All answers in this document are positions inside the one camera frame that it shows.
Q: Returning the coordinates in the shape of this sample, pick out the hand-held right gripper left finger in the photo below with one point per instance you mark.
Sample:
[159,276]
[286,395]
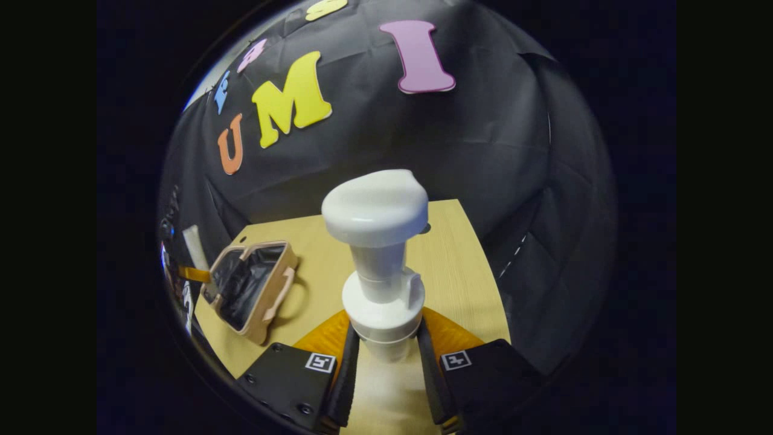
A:
[290,377]

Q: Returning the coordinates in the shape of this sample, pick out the pink suitcase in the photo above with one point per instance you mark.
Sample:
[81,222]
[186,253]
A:
[247,284]

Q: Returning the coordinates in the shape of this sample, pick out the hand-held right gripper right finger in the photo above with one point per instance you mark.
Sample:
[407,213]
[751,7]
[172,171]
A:
[489,374]

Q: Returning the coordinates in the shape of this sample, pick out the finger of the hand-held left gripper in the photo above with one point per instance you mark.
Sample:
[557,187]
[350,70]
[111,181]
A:
[194,274]

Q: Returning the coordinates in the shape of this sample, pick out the white pump bottle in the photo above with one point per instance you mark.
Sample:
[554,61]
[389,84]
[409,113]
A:
[377,211]

